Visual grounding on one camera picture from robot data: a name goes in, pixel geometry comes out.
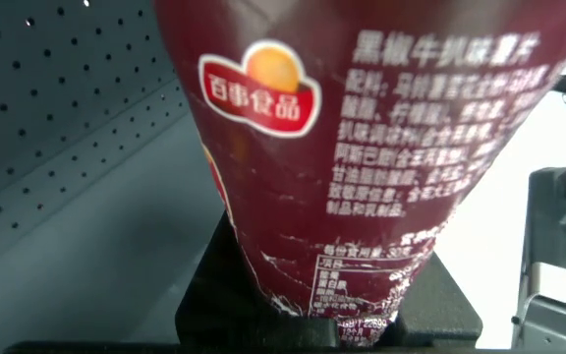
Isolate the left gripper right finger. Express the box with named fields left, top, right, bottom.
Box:
left=379, top=252, right=483, bottom=348

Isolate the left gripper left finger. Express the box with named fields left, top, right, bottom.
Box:
left=174, top=210, right=341, bottom=346

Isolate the dark red chips can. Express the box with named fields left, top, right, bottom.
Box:
left=151, top=0, right=566, bottom=348

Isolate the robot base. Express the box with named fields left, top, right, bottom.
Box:
left=510, top=165, right=566, bottom=351

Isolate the grey shop shelf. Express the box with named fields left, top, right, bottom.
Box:
left=0, top=0, right=238, bottom=354

